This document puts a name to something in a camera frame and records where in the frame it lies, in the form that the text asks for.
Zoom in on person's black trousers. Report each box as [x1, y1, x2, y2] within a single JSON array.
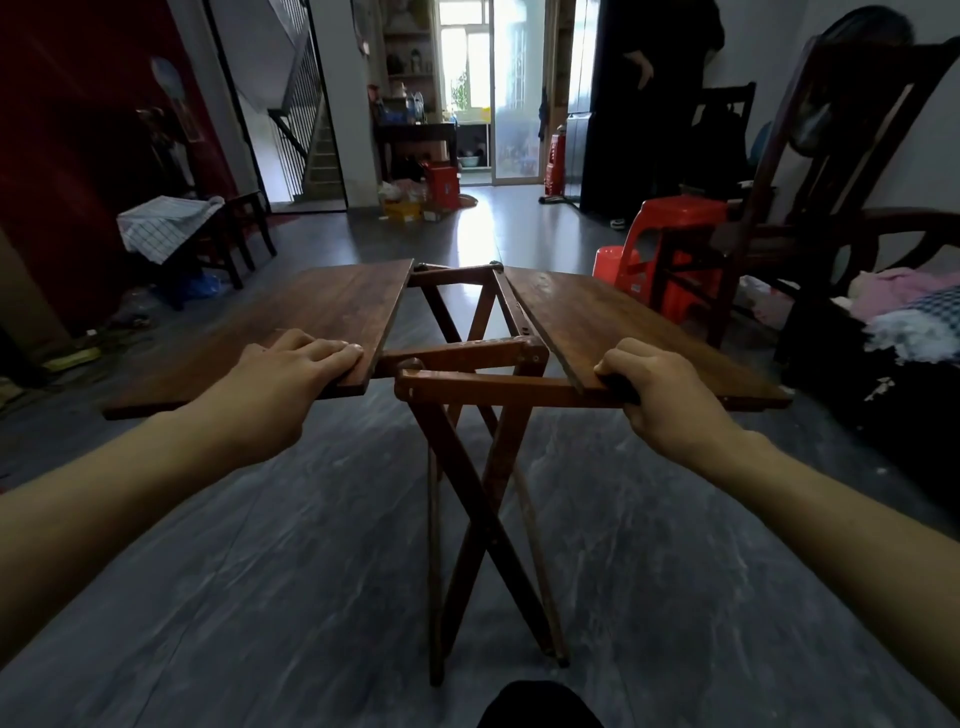
[[477, 680, 605, 728]]

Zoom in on wooden folding table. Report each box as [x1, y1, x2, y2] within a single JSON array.
[[101, 258, 795, 688]]

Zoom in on dark wooden bench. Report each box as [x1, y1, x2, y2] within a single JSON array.
[[776, 206, 960, 519]]

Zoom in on person's left forearm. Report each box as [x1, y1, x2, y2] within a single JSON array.
[[0, 404, 249, 669]]

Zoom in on staircase with railing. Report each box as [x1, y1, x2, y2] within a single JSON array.
[[266, 0, 346, 204]]

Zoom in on person's left hand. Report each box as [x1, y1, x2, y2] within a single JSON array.
[[191, 328, 365, 470]]

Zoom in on dark wooden chair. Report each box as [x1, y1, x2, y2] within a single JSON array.
[[134, 104, 200, 200]]

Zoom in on pink quilt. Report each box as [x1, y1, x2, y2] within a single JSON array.
[[847, 266, 960, 324]]

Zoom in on wooden wall shelf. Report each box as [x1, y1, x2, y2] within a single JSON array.
[[378, 0, 440, 125]]

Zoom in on dark chair with garment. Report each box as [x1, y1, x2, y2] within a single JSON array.
[[678, 80, 759, 200]]

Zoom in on large dark wooden armchair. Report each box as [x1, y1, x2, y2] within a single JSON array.
[[648, 33, 960, 354]]

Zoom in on large red upright panel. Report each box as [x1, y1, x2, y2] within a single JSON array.
[[0, 0, 241, 339]]

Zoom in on dark refrigerator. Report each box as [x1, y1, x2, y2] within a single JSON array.
[[562, 0, 601, 200]]

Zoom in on person's right forearm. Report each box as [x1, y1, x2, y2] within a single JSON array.
[[701, 434, 960, 714]]

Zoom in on yellow slippers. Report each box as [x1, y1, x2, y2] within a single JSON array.
[[41, 346, 103, 374]]

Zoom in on person's right hand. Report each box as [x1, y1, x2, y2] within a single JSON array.
[[593, 337, 755, 481]]

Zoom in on black standing fan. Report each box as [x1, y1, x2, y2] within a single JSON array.
[[787, 3, 916, 159]]

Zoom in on dark wooden side table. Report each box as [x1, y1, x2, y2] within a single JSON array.
[[373, 119, 460, 185]]

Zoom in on red gift box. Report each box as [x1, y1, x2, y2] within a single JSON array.
[[423, 162, 461, 211]]

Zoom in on bright kitchen window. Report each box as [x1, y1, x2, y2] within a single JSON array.
[[438, 0, 493, 125]]

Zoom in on glass sliding door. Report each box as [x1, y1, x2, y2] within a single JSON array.
[[491, 0, 549, 185]]

